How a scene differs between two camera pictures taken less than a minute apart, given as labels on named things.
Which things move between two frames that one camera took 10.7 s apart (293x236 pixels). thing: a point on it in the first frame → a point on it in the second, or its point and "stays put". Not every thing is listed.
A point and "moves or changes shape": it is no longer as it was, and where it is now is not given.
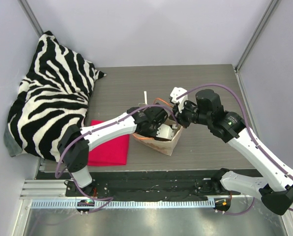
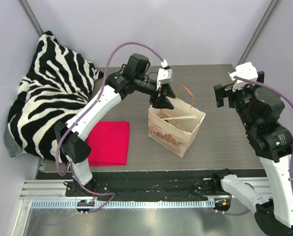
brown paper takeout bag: x=166 y=147 moves or changes shape
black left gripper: x=151 y=130 → x=156 y=95
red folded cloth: x=115 y=152 stays put
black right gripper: x=182 y=118 → x=225 y=92
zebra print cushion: x=52 y=96 stays put
